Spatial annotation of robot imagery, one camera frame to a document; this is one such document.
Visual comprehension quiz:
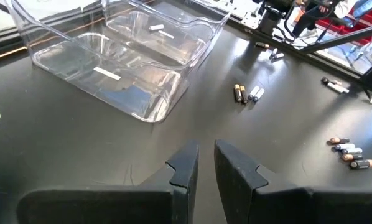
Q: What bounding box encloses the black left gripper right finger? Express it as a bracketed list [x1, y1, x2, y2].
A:
[213, 139, 372, 224]

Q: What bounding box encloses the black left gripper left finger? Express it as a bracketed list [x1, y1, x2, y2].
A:
[16, 139, 200, 224]

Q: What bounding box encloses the clear plastic bin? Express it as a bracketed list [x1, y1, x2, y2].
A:
[101, 0, 234, 68]
[4, 0, 192, 123]

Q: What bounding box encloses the black table mat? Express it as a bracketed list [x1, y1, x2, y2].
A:
[0, 18, 372, 224]

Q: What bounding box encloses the person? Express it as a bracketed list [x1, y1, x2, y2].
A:
[293, 0, 350, 40]

